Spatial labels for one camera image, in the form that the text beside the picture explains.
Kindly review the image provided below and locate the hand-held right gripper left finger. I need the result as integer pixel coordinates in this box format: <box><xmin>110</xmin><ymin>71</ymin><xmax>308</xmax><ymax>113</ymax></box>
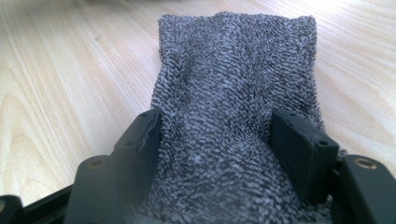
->
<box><xmin>108</xmin><ymin>106</ymin><xmax>163</xmax><ymax>218</ymax></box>

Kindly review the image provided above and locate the grey terry cloth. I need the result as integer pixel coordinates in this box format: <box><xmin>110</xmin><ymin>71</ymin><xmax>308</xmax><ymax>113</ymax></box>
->
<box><xmin>130</xmin><ymin>11</ymin><xmax>348</xmax><ymax>224</ymax></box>

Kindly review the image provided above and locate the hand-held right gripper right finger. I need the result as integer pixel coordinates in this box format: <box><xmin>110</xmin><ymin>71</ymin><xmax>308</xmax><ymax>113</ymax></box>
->
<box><xmin>268</xmin><ymin>106</ymin><xmax>341</xmax><ymax>207</ymax></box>

